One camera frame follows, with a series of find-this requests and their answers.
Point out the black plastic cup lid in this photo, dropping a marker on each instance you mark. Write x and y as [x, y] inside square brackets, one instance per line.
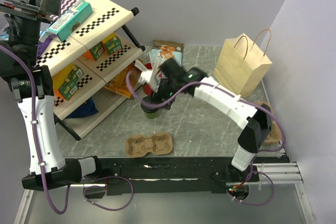
[148, 106]

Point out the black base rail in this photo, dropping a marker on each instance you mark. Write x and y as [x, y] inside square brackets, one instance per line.
[167, 175]

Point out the dark blue bag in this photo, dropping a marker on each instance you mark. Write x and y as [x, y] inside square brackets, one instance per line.
[88, 108]

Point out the white wrapped straws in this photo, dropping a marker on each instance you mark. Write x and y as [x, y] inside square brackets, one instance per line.
[156, 59]

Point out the blue snack pouch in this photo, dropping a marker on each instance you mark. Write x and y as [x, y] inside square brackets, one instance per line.
[167, 50]

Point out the teal box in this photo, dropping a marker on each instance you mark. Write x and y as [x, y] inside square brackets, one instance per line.
[62, 28]

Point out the orange green large box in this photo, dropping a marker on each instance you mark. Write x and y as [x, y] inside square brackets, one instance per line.
[65, 81]

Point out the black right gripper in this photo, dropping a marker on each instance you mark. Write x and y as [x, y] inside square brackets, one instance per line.
[160, 94]

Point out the brown paper bag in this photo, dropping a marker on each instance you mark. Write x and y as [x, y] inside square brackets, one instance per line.
[242, 64]

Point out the orange snack bag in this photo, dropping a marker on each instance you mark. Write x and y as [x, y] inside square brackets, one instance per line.
[118, 83]

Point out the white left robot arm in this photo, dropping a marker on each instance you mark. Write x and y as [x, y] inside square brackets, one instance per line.
[32, 88]

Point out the green paper coffee cup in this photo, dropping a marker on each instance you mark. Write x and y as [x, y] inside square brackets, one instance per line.
[151, 114]

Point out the brown two-cup cardboard carrier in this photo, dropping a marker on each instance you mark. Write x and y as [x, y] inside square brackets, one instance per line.
[140, 145]

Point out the brown cardboard cup carrier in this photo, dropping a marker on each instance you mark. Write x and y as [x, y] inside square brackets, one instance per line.
[274, 136]

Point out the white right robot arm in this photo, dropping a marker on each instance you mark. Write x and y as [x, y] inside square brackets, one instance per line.
[254, 121]

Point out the red cup holder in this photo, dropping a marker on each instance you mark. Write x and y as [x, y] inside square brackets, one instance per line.
[152, 77]

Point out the silver purple box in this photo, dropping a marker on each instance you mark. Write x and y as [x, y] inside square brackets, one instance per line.
[43, 43]

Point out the cream two-tier shelf rack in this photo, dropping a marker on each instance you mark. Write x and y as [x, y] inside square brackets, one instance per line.
[107, 17]

